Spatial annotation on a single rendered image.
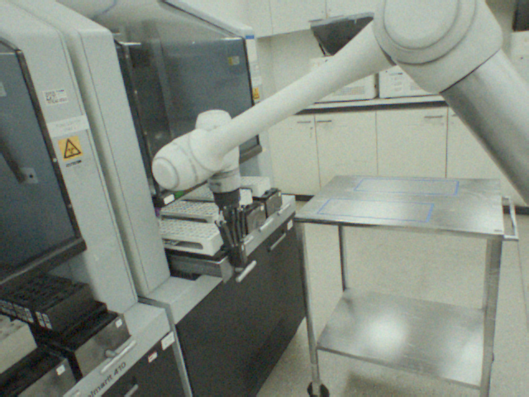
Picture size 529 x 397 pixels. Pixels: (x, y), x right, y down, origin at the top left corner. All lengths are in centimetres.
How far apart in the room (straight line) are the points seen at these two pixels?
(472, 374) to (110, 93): 138
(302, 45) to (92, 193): 328
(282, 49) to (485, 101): 357
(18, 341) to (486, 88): 95
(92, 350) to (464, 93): 87
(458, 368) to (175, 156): 116
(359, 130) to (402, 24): 272
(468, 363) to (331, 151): 225
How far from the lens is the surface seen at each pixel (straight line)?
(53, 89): 97
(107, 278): 108
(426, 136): 321
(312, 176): 354
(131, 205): 109
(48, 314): 99
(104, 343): 100
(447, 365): 155
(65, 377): 96
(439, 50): 61
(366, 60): 84
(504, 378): 197
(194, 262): 117
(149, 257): 116
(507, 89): 67
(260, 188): 154
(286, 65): 414
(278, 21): 378
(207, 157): 85
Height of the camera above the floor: 133
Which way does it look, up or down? 20 degrees down
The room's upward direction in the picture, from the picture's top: 8 degrees counter-clockwise
